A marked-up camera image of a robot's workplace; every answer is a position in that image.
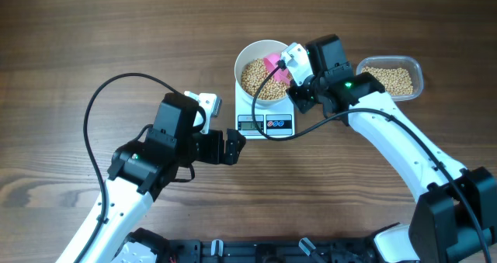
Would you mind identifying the pink measuring scoop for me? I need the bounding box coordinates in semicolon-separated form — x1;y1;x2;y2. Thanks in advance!
262;53;290;85

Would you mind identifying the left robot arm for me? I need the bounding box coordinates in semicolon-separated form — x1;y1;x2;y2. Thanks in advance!
58;92;246;262

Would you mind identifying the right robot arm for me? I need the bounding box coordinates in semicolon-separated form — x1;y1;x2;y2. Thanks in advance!
280;35;496;262

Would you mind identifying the white digital kitchen scale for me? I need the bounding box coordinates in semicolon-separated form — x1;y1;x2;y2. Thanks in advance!
235;83;295;140

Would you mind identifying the white bowl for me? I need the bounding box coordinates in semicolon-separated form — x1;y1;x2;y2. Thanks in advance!
234;40;287;86

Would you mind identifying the soybeans pile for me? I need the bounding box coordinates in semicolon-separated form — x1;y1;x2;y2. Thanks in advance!
360;67;414;96

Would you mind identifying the clear plastic container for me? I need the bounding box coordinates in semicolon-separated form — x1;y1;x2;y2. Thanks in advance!
356;55;424;102

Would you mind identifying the right black cable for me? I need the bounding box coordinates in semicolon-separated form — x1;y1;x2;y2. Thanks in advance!
251;60;493;263

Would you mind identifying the black cable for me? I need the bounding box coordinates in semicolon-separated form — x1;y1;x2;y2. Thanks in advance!
73;72;183;263
251;60;493;263

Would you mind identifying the left black cable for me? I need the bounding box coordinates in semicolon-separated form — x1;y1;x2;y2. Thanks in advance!
73;72;183;263

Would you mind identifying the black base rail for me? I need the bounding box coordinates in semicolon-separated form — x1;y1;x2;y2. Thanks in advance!
123;227;377;263

